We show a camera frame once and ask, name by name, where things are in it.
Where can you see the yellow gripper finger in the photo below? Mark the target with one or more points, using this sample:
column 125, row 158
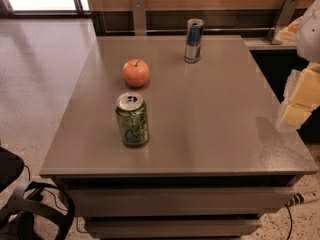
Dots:
column 301, row 98

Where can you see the green soda can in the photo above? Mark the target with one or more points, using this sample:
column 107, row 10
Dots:
column 131, row 114

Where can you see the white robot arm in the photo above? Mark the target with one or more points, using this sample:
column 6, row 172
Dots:
column 305, row 31

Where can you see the blue silver energy drink can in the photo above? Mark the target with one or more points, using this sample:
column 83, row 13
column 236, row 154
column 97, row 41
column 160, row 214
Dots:
column 193, row 40

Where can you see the white power strip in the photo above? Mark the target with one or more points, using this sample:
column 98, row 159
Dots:
column 303, row 198

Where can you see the grey drawer cabinet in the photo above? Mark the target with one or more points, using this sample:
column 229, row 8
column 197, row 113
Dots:
column 214, row 163

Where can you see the red apple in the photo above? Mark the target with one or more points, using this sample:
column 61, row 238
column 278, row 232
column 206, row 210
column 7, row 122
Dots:
column 136, row 73

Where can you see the right metal wall bracket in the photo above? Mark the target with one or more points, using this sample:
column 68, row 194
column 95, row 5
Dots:
column 283, row 18

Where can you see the metal wall bracket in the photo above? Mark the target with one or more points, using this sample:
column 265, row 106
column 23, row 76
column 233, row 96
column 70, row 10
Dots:
column 139, row 17
column 283, row 18

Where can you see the left metal wall bracket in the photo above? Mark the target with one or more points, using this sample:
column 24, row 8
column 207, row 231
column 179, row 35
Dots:
column 139, row 17

